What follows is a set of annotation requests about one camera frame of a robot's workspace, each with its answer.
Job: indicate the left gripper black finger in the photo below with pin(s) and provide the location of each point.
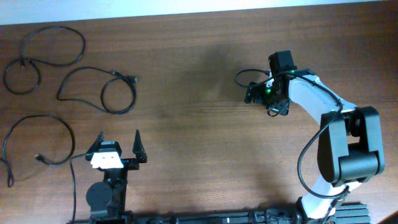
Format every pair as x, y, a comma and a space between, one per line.
95, 146
138, 148

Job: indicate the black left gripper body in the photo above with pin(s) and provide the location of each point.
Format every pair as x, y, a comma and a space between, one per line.
129, 163

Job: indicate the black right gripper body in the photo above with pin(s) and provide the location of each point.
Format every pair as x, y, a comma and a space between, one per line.
263, 93

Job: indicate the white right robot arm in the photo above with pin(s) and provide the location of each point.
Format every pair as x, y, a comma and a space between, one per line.
344, 153

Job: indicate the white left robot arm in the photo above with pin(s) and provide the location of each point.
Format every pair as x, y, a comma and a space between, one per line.
107, 198

